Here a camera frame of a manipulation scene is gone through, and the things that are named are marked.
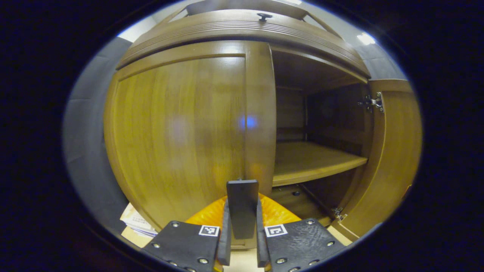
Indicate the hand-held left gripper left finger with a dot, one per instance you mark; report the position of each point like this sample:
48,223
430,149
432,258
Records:
227,241

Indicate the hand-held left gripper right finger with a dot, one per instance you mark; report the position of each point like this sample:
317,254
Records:
261,241

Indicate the wooden cabinet door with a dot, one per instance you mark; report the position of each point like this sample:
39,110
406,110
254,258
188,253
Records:
397,158
181,132

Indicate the wooden double-door shoe cabinet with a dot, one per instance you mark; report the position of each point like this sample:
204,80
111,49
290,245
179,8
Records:
325,124

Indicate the metal door hinge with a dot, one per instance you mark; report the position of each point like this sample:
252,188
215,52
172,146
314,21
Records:
339,214
372,102

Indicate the wooden inner cabinet shelf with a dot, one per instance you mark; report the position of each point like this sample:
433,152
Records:
310,160

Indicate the stack of white books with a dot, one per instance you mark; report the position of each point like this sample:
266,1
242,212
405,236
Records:
138,223

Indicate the wooden ribbed drawer front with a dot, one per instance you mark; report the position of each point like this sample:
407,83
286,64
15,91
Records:
242,30

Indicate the round black drawer knob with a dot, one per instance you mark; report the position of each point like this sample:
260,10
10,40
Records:
264,16

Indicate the small ceiling light panel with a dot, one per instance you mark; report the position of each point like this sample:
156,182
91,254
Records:
365,38

